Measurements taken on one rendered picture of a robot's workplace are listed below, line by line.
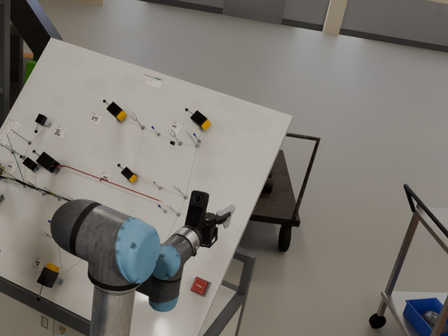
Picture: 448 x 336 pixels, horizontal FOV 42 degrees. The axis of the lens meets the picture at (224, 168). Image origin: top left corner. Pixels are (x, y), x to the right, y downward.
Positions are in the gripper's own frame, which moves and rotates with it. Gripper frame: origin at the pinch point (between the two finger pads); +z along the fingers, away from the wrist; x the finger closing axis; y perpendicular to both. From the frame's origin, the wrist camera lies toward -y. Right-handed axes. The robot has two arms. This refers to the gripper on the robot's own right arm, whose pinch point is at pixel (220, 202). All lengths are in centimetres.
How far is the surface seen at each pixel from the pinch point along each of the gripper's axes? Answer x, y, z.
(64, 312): -63, 64, 3
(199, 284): -15, 46, 20
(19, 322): -91, 82, 7
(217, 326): -15, 77, 37
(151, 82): -63, -11, 68
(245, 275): -13, 67, 63
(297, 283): -24, 156, 197
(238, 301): -14, 77, 57
